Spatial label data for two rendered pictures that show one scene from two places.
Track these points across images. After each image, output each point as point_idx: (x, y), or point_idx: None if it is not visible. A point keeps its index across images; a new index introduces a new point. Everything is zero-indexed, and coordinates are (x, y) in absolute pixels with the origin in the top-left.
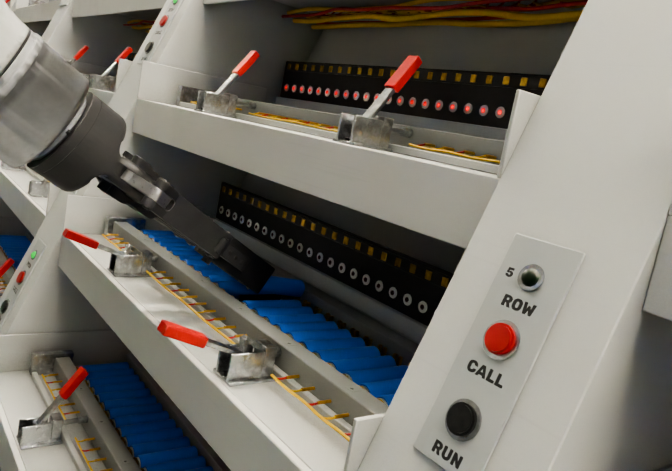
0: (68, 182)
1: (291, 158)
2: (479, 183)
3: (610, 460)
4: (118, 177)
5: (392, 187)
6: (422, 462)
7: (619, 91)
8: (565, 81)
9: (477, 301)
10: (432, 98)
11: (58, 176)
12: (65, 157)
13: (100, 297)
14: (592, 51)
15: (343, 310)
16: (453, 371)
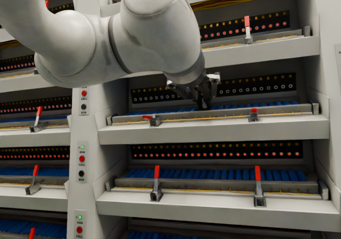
0: (198, 82)
1: (228, 56)
2: (313, 38)
3: None
4: (207, 76)
5: (280, 49)
6: None
7: (339, 7)
8: (322, 9)
9: (334, 62)
10: (214, 32)
11: (197, 81)
12: (201, 73)
13: (154, 137)
14: (325, 0)
15: (229, 102)
16: (340, 77)
